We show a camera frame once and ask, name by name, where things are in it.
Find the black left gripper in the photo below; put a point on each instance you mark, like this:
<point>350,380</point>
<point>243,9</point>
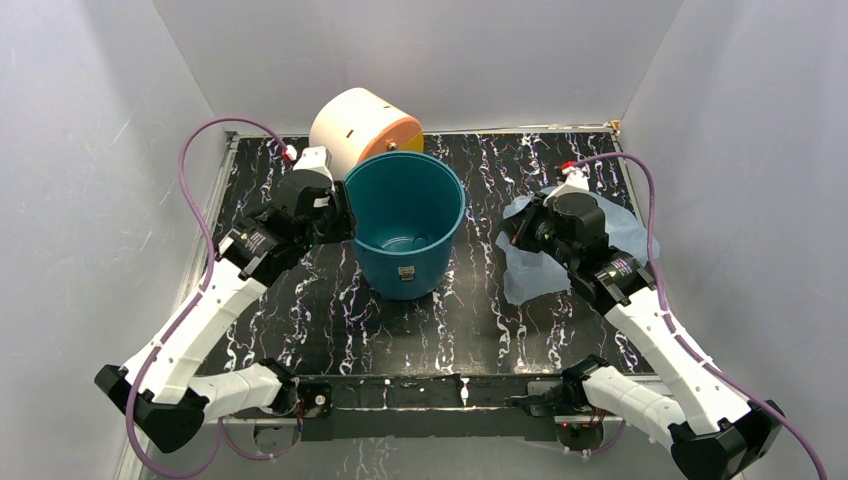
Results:
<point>345,228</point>

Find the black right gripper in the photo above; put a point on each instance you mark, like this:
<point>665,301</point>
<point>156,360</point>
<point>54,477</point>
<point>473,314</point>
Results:
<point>517,228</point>

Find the translucent blue plastic bag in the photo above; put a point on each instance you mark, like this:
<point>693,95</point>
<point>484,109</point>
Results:
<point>610,282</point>

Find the teal plastic trash bin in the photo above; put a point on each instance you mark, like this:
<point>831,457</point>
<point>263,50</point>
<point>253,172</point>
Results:
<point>408,207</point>

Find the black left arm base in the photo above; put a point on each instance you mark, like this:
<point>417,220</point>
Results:
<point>281,424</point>

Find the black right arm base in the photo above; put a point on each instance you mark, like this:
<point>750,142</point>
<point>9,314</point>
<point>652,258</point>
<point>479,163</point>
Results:
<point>580,428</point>

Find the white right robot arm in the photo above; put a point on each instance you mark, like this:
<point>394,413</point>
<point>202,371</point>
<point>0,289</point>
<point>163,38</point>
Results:
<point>710,429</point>

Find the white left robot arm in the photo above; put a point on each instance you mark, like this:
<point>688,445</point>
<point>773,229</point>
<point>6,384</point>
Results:
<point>159,389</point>

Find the round pastel drawer cabinet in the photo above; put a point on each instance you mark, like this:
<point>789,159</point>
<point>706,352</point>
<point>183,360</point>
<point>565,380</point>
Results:
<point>357,124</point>

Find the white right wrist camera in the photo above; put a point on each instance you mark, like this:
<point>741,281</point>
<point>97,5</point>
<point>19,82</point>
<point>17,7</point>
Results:
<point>571,179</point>

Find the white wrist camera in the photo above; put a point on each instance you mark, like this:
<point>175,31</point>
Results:
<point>313,159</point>
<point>571,179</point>

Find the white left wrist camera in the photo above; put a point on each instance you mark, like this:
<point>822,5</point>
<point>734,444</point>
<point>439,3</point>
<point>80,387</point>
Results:
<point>313,159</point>

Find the aluminium frame rail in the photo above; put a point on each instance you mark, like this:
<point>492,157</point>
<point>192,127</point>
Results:
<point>449,406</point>

